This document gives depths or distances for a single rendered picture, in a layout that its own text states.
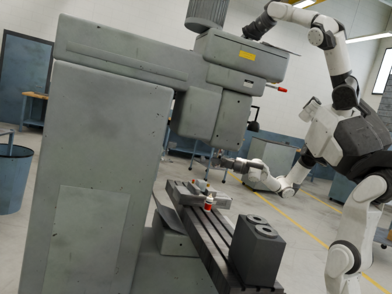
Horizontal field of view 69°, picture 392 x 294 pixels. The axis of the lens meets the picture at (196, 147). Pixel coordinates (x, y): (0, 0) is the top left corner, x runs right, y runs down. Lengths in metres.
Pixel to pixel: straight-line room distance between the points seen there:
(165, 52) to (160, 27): 6.82
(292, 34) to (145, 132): 8.66
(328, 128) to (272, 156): 4.77
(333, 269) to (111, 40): 1.41
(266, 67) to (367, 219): 0.85
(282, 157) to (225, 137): 4.84
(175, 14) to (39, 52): 3.52
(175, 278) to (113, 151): 0.80
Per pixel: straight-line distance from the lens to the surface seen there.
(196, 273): 1.74
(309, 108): 1.65
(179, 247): 1.61
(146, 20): 8.22
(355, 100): 1.44
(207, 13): 1.53
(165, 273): 1.69
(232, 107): 1.54
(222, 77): 1.49
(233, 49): 1.51
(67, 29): 1.42
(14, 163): 3.30
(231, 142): 1.57
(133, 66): 1.40
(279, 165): 6.36
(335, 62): 1.41
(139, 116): 1.29
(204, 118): 1.47
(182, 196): 1.74
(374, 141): 1.49
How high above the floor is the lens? 1.52
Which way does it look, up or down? 8 degrees down
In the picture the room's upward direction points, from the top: 13 degrees clockwise
